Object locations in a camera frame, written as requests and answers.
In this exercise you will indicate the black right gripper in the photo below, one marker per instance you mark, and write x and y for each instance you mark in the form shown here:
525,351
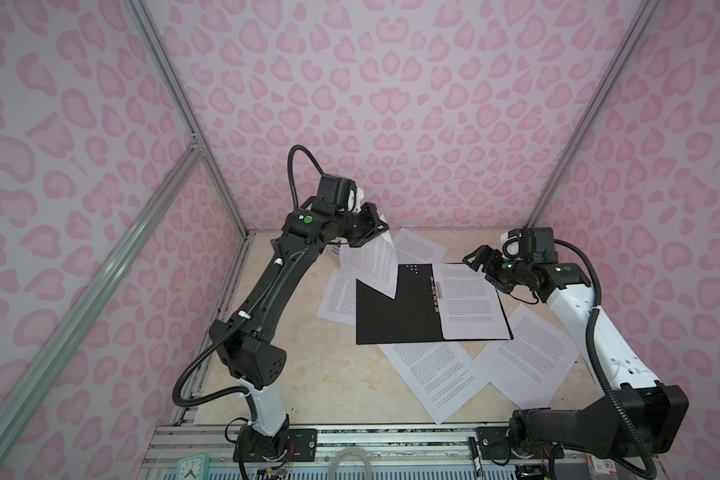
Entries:
483,251

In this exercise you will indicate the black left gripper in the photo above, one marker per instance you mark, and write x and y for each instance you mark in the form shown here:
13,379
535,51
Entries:
374,223

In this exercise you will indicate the printed paper sheet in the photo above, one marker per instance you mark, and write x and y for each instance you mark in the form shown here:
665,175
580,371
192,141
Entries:
469,306
440,375
338,303
375,264
412,248
530,368

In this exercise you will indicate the white and black folder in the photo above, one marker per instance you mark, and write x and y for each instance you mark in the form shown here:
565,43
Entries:
411,317

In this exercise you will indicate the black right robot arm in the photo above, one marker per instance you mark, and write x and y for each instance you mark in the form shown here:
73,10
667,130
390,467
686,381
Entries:
637,416

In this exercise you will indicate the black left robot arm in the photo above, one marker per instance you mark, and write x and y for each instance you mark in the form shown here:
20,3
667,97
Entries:
243,340

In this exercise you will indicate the black marker pen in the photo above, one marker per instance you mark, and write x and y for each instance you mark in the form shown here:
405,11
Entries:
475,458

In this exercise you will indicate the clear box with label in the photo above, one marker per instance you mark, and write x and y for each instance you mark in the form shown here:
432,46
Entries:
601,469

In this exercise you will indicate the small teal alarm clock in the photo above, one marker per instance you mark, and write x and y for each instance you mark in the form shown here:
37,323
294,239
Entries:
193,468

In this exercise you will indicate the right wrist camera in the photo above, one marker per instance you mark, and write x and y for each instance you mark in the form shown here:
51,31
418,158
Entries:
509,246

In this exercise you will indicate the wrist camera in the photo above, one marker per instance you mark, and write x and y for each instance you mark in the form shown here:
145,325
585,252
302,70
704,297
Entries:
509,246
355,199

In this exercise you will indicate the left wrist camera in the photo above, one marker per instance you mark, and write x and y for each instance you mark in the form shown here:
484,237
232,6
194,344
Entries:
355,199

